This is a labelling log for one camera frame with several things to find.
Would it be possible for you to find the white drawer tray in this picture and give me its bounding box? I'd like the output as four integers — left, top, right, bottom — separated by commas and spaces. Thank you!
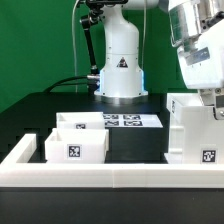
56, 112, 105, 129
45, 128, 109, 164

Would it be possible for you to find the white front drawer tray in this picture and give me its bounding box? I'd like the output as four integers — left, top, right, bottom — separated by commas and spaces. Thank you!
45, 128, 109, 164

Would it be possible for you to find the white fiducial marker sheet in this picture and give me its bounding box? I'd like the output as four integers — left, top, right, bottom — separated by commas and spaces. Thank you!
103, 114, 163, 128

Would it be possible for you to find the black cable bundle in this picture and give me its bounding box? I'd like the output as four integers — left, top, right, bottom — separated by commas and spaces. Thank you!
43, 75, 100, 94

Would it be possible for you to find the white drawer cabinet box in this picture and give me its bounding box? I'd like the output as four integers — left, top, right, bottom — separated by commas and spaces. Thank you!
165, 93, 224, 165

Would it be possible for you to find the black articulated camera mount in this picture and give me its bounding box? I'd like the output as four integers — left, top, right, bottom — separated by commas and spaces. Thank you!
80, 0, 128, 75

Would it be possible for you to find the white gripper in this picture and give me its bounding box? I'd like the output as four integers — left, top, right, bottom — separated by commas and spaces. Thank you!
198, 87, 224, 120

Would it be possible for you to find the white hanging cable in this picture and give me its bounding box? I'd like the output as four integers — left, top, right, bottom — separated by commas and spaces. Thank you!
71, 0, 82, 94

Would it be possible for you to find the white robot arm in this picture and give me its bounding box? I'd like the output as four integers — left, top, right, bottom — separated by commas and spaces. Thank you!
87, 0, 224, 120

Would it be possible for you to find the white U-shaped table fence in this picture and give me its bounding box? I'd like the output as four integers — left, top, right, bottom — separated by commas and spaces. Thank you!
0, 134, 224, 188

